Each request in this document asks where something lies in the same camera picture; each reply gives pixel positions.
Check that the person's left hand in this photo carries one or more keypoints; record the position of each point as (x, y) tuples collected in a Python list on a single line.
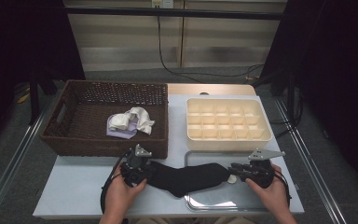
[(119, 199)]

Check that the person's right leg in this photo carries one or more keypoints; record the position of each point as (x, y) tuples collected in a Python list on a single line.
[(233, 221)]

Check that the brown wicker basket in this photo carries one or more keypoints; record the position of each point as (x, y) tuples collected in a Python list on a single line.
[(74, 140)]

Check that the person's left leg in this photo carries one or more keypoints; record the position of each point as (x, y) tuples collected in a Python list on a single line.
[(161, 221)]

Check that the yellow floor object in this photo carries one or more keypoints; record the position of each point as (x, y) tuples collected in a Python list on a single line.
[(22, 99)]

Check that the round table grommet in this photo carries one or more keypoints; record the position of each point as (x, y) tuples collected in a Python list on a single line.
[(203, 93)]

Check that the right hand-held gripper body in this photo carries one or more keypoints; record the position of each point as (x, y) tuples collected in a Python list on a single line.
[(261, 174)]

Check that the metal floor rail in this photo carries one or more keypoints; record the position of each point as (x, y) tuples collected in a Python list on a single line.
[(305, 152), (12, 168)]

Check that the black sock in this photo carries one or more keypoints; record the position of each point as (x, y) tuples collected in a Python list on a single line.
[(186, 179)]

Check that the person's leg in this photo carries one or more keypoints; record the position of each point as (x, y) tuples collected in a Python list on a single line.
[(233, 221), (161, 221)]

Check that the person's right hand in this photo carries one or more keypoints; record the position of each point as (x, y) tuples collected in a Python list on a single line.
[(273, 196)]

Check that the white sock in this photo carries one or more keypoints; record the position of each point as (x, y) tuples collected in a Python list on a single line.
[(136, 119)]

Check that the purple sock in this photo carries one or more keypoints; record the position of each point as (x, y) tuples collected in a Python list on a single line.
[(121, 134)]

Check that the white wall socket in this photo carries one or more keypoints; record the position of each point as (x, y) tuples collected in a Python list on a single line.
[(163, 3)]

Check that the black horizontal bar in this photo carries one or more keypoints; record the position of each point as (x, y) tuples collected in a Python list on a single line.
[(121, 11)]

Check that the dark curtain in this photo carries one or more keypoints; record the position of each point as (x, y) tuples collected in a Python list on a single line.
[(18, 37), (338, 62)]

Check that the black stand post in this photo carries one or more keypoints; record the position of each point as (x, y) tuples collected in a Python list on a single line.
[(290, 93)]

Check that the clear plastic lid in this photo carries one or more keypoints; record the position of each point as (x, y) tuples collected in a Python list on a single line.
[(223, 199)]

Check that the black stand leg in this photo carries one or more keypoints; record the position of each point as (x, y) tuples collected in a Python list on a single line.
[(33, 99)]

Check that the cream divided storage box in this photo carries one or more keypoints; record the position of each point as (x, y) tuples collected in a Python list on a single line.
[(223, 144)]

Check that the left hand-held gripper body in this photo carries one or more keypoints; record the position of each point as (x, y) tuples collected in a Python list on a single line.
[(135, 171)]

